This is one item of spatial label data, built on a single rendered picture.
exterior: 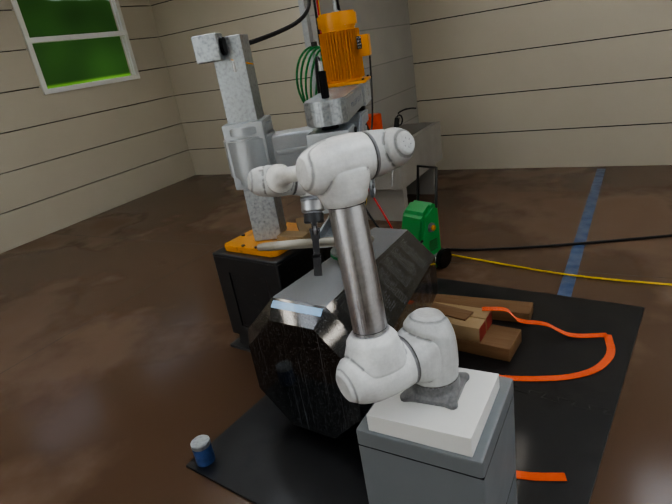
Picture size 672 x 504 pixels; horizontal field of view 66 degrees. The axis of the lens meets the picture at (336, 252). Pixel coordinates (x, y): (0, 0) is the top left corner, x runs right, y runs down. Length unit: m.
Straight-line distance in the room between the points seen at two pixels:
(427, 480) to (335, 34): 2.39
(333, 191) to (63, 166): 7.62
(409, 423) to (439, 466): 0.15
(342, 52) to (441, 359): 2.10
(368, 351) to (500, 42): 6.08
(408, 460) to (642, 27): 6.02
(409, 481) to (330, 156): 1.02
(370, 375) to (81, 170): 7.79
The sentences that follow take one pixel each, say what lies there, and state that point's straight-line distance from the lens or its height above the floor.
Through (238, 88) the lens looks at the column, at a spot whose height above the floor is 1.76.
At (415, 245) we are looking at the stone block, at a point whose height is 0.73.
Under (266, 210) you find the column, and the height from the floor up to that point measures 0.99.
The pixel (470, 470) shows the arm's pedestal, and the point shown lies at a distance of 1.61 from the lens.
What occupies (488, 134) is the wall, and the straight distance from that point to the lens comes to 7.38.
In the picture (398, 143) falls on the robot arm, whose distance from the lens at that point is 1.35.
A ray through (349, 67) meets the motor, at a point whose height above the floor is 1.77.
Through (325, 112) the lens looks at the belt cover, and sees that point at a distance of 2.54.
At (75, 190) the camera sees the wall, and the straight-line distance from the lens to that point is 8.83.
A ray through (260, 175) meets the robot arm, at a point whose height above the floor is 1.54.
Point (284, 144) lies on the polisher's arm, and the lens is 3.28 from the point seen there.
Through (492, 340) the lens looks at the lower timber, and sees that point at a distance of 3.32.
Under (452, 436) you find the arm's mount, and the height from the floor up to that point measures 0.86.
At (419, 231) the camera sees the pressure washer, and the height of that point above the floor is 0.40.
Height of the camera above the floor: 1.92
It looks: 22 degrees down
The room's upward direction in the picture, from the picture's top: 10 degrees counter-clockwise
